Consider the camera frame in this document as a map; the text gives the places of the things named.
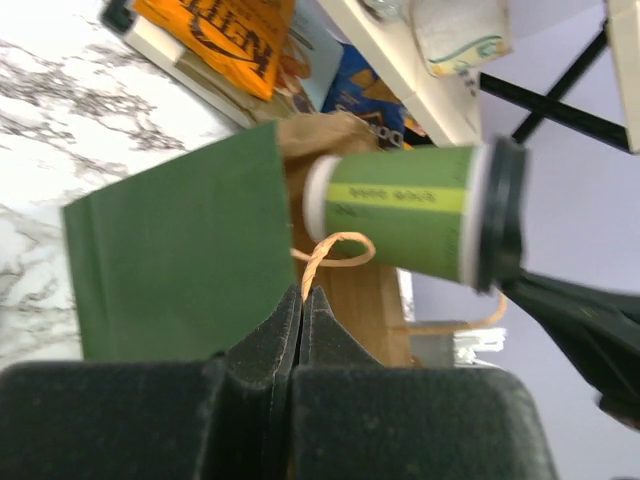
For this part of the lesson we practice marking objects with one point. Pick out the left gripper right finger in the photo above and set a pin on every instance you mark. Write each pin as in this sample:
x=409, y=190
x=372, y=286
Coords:
x=353, y=418

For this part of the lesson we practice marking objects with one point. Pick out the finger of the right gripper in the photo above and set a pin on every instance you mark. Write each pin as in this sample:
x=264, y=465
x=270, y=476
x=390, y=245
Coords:
x=598, y=331

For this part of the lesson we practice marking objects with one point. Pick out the blue doritos chips bag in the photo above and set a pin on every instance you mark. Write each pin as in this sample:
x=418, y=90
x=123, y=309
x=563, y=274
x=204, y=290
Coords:
x=359, y=90

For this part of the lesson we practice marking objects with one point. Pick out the single black plastic lid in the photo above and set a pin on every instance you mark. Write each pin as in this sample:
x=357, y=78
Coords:
x=500, y=242

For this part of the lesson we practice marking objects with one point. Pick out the orange kettle chips bag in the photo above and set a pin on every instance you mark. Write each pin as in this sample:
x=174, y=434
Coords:
x=242, y=40

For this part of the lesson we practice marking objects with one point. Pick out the single green paper cup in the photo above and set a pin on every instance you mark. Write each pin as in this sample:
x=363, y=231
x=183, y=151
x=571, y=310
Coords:
x=421, y=208

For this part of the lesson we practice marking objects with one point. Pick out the white paper roll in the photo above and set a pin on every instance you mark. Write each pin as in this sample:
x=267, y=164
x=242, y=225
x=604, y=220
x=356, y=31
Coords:
x=453, y=36

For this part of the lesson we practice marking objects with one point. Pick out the brown paper bag green side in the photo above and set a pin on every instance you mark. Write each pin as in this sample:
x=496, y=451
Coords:
x=188, y=257

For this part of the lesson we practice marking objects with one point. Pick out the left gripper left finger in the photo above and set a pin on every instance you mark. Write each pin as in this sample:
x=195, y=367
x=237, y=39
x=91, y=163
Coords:
x=224, y=417

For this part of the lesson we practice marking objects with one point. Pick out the cream black tiered shelf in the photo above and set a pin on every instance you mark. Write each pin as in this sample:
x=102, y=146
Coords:
x=445, y=110

